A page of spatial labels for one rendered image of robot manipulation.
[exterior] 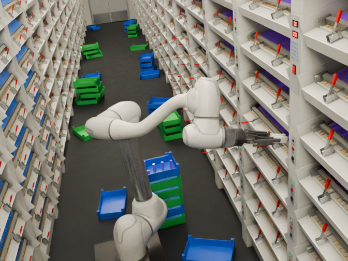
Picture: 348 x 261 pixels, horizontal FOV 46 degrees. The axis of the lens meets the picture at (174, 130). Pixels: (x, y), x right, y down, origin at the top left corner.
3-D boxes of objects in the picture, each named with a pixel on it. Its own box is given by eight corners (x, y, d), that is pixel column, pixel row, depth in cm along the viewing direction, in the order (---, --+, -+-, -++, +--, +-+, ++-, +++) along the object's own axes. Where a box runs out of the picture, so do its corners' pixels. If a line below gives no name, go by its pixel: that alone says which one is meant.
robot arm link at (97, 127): (105, 121, 186) (122, 110, 197) (76, 119, 196) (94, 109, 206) (111, 147, 191) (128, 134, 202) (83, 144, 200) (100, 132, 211)
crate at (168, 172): (136, 185, 269) (134, 174, 265) (131, 170, 287) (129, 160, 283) (180, 174, 275) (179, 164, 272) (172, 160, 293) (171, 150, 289)
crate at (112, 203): (125, 217, 305) (123, 208, 301) (98, 220, 305) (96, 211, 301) (127, 194, 332) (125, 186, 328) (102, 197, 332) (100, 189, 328)
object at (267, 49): (292, 90, 154) (282, 58, 148) (242, 53, 209) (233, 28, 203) (342, 67, 154) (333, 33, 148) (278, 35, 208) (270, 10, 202)
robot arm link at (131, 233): (111, 258, 218) (103, 225, 209) (130, 237, 232) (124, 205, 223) (135, 266, 210) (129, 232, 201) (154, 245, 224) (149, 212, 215)
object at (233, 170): (243, 198, 258) (235, 181, 252) (217, 154, 312) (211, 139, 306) (272, 184, 257) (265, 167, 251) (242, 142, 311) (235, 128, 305)
